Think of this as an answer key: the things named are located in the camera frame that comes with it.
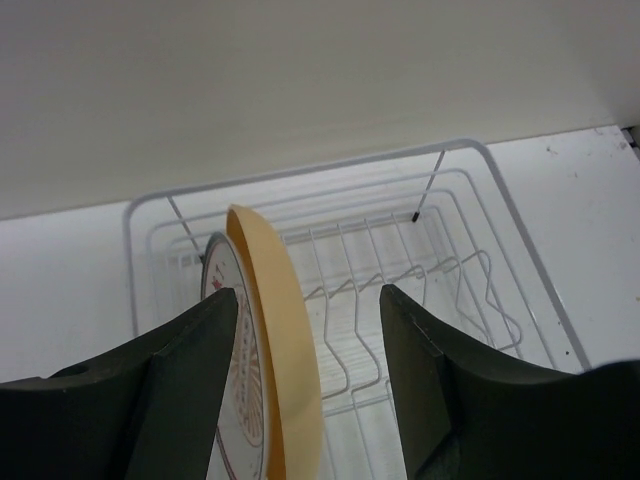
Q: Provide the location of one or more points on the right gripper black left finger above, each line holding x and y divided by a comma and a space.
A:
147, 409

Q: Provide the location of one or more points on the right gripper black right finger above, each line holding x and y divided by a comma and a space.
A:
468, 411

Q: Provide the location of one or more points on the beige deep plate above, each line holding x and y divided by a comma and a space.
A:
293, 382

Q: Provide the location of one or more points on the white wire dish rack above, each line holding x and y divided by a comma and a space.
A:
437, 221

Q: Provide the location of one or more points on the aluminium table edge rail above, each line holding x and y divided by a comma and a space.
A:
631, 134

